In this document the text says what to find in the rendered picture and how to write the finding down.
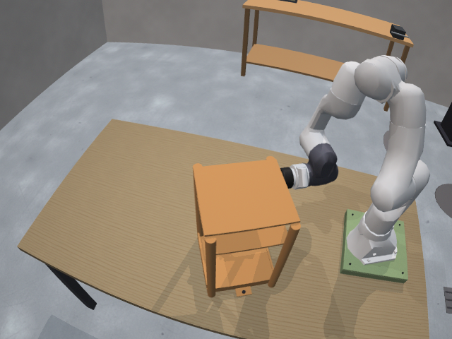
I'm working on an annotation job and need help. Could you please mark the wooden shelving unit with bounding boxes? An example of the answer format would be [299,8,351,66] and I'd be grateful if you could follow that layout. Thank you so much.
[193,156,301,297]

